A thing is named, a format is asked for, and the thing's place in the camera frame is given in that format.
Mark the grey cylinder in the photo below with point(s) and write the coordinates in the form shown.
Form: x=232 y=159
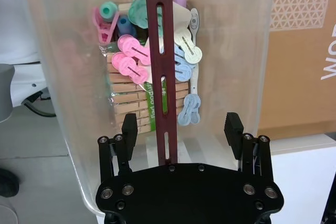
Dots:
x=5 y=93

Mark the person's foot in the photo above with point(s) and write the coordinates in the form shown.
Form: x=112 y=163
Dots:
x=8 y=183

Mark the white rounded object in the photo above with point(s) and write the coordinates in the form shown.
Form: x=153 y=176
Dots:
x=15 y=19

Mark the dark red slotted bar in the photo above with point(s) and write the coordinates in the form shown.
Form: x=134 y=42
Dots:
x=157 y=58

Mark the clear plastic storage bin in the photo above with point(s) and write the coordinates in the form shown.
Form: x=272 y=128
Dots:
x=73 y=77

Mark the brown cardboard box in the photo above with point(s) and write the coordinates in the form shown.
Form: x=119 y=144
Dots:
x=296 y=77

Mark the blue bone-shaped clip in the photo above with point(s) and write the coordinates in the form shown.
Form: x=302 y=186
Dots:
x=183 y=72
x=190 y=106

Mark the pack of wooden clothes pegs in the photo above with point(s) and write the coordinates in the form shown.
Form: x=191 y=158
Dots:
x=126 y=98

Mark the pink plastic clothes peg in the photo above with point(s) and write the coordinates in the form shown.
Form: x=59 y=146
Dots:
x=101 y=31

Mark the teal plastic cylinder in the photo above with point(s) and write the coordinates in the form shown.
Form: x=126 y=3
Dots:
x=108 y=10

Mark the pink bone-shaped clip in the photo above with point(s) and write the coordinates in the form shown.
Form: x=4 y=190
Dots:
x=131 y=47
x=123 y=64

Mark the purple plastic bottle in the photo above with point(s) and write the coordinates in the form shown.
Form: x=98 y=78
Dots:
x=180 y=0

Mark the beige paper cone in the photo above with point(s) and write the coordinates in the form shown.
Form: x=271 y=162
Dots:
x=181 y=15

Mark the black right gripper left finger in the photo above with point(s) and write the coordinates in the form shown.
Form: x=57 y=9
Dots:
x=130 y=134

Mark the cream bone-shaped clip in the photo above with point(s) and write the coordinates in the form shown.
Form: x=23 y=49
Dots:
x=193 y=51

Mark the green bone-shaped clip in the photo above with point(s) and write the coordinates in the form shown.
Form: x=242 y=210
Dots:
x=137 y=11

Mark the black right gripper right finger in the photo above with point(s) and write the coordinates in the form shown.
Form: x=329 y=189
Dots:
x=233 y=134

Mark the blue plastic cylinder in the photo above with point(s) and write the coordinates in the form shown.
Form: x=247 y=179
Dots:
x=125 y=26

